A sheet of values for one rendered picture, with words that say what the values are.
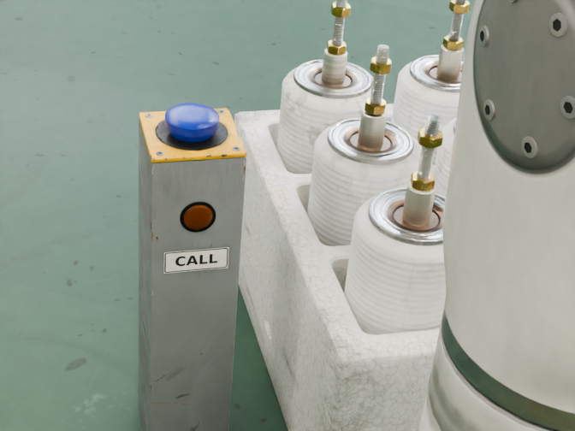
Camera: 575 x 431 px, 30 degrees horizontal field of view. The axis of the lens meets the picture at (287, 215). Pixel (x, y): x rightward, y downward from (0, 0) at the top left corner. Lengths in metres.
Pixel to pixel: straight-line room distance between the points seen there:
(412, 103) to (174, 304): 0.34
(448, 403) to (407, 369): 0.45
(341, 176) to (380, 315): 0.13
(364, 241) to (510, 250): 0.50
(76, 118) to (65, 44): 0.23
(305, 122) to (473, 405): 0.67
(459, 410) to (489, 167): 0.09
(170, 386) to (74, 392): 0.16
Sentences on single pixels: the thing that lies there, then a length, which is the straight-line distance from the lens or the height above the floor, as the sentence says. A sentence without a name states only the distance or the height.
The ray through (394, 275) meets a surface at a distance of 0.82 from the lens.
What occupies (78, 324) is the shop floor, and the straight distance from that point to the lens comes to 1.11.
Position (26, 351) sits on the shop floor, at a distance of 1.08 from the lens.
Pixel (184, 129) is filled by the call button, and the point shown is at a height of 0.33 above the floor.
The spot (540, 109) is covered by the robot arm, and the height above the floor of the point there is 0.58.
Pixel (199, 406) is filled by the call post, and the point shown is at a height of 0.07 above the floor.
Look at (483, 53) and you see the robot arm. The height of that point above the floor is 0.58.
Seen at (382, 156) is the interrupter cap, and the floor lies 0.25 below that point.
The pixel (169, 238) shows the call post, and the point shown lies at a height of 0.24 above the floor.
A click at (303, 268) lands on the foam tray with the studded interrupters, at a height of 0.18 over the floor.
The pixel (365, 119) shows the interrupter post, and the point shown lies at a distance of 0.92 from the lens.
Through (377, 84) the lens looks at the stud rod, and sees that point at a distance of 0.91.
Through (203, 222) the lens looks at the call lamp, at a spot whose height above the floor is 0.26.
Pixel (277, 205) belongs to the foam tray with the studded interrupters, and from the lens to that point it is 0.97.
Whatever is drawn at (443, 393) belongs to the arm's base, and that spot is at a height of 0.46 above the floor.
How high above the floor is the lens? 0.71
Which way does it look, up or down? 34 degrees down
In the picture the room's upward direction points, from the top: 5 degrees clockwise
